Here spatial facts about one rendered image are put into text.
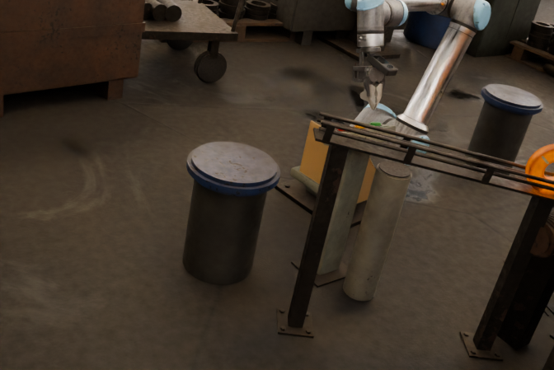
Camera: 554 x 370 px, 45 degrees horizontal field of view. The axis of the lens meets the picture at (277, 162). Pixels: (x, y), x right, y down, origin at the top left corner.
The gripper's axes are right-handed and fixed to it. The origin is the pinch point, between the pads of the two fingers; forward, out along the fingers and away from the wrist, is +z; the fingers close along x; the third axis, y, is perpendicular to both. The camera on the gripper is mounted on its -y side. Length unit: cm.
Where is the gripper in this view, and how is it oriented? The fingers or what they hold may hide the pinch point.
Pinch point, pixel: (374, 106)
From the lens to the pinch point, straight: 233.0
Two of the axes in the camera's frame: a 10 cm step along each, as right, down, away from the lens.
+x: -7.9, 1.4, -5.9
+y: -6.1, -1.4, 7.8
